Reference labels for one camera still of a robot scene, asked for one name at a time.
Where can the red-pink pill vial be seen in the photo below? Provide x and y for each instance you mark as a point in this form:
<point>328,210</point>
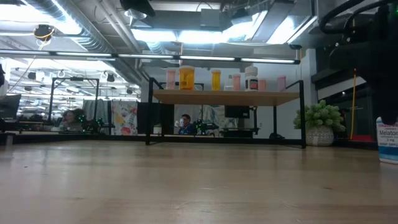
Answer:
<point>262,85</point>
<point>236,83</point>

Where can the long ceiling light strip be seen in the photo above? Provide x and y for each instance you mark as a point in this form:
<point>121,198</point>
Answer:
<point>205,58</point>

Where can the black monitor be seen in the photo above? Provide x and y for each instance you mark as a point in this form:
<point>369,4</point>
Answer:
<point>9,105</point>
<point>236,112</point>

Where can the small yellow pill vial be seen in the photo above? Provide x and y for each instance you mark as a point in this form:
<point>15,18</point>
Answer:
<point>216,81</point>

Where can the large amber pill vial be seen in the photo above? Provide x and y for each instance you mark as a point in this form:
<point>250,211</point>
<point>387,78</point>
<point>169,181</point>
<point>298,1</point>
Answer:
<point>186,79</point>

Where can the black metal frame rack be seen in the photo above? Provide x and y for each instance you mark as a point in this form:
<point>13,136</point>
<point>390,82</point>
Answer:
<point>76,79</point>

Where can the person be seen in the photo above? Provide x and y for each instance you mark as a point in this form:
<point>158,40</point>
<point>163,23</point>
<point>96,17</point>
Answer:
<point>71,119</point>
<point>186,124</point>

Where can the green succulent in patterned pot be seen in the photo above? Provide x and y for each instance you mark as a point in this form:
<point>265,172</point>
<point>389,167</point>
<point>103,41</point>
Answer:
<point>320,121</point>

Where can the silver ventilation duct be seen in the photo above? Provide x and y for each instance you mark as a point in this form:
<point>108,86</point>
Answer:
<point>136,15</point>

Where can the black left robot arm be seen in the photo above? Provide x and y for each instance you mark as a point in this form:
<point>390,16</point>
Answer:
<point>136,6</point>

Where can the small clear pill vial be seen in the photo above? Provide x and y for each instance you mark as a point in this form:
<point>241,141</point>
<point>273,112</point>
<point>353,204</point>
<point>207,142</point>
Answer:
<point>228,84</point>

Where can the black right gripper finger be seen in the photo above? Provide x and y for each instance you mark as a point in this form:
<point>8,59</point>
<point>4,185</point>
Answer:
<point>387,102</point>

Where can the wooden shelf black metal frame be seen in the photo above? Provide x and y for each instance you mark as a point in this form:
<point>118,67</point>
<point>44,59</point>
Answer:
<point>224,98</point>

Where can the black round ceiling lamp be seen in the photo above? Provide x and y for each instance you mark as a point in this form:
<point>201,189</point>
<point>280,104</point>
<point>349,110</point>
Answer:
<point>44,32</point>

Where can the floral patterned banner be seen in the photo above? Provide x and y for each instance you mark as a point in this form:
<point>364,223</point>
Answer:
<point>124,116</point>

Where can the small white Excedrin bottle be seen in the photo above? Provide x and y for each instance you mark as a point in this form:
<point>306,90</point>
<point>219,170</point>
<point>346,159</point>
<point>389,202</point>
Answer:
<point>251,81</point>

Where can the purple pill vial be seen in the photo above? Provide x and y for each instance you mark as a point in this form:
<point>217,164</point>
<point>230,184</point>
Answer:
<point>281,83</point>

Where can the red box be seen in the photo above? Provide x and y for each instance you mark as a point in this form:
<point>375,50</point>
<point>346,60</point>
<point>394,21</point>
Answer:
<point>361,138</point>

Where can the pale pink pill vial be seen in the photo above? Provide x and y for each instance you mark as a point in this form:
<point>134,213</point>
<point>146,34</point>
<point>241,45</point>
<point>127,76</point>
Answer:
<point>171,80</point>

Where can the black ceiling security camera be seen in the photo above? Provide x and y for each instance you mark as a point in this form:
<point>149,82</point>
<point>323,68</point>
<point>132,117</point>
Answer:
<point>295,46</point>

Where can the large white blue-striped supplement bottle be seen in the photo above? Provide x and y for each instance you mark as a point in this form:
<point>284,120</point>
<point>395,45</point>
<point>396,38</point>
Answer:
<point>388,143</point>

